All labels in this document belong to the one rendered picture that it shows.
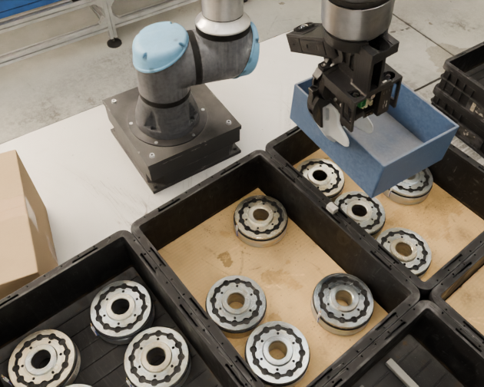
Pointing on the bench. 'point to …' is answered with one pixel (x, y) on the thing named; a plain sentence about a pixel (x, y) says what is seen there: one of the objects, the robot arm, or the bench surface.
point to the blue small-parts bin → (382, 140)
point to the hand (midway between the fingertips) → (334, 130)
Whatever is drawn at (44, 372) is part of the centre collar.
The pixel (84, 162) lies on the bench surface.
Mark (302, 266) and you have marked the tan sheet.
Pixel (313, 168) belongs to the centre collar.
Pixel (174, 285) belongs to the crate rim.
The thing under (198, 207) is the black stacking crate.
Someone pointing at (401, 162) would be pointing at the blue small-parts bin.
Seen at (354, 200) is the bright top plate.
